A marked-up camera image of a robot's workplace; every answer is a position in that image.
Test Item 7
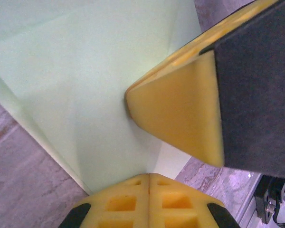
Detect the light green paper sheet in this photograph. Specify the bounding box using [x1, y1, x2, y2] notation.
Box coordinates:
[0, 0, 203, 193]

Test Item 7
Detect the aluminium front rail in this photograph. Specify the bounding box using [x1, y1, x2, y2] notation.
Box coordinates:
[235, 172, 263, 228]

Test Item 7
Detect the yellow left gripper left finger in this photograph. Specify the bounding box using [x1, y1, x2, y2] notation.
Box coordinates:
[59, 173, 149, 228]

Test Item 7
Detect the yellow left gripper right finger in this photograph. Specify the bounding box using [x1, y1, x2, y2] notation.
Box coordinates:
[149, 173, 240, 228]

